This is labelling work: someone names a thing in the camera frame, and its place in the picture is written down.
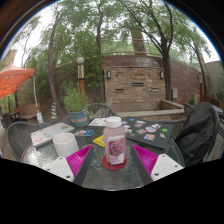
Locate small colourful booklet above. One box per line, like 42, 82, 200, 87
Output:
74, 128, 95, 138

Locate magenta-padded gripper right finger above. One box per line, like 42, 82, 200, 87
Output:
129, 143, 185, 186

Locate pink drink bottle white cap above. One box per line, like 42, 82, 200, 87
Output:
102, 115, 128, 167

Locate flat round red coaster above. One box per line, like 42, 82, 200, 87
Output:
101, 154, 128, 171

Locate orange parasol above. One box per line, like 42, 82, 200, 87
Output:
0, 62, 36, 100

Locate black laptop with stickers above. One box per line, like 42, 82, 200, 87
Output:
120, 116, 175, 150

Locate wooden bench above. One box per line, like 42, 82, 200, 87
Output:
13, 102, 42, 122

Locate white ribbed cup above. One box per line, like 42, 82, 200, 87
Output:
52, 132, 80, 158

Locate yellow card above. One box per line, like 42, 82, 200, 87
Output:
92, 134, 106, 148

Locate white printed booklet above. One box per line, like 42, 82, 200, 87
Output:
87, 117, 109, 128

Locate black jacket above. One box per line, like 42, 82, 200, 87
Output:
174, 101, 221, 168

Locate silver laptop with stickers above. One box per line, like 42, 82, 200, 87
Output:
29, 122, 76, 149

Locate blue yellow striped bollard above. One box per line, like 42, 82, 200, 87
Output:
50, 102, 59, 120

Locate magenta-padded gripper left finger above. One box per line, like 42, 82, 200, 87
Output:
44, 144, 96, 187

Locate globe lamp post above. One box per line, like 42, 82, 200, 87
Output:
76, 56, 87, 96

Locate green plant in teal pot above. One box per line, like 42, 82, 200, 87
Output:
62, 85, 91, 127

